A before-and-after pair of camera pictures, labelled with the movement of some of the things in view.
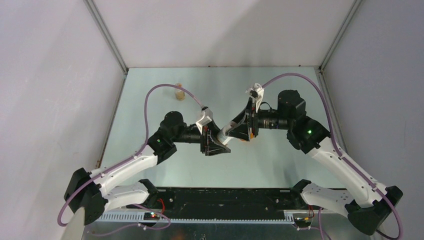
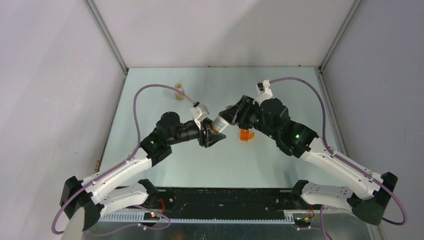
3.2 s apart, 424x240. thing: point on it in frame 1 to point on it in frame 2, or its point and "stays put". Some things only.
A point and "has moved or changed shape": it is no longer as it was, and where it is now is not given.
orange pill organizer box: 251,136 stays put
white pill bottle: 221,135 has moved or changed shape
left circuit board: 151,216 stays put
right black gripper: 249,119 to 237,114
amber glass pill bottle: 180,95 stays put
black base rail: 216,201 stays put
